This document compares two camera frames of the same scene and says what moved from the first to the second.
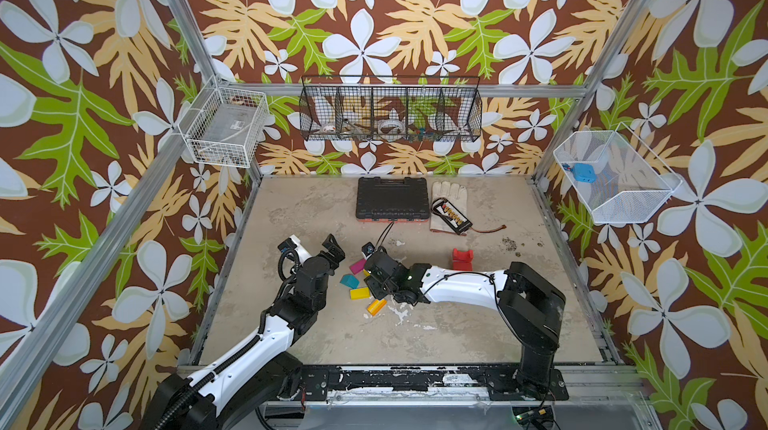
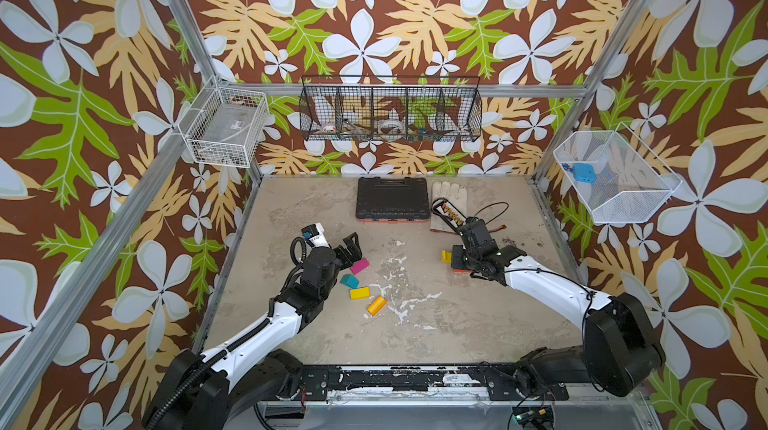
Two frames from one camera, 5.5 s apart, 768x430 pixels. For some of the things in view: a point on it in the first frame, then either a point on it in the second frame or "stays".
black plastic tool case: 393,200 stays
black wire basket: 390,108 stays
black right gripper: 381,268 to 462,230
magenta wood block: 358,266 stays
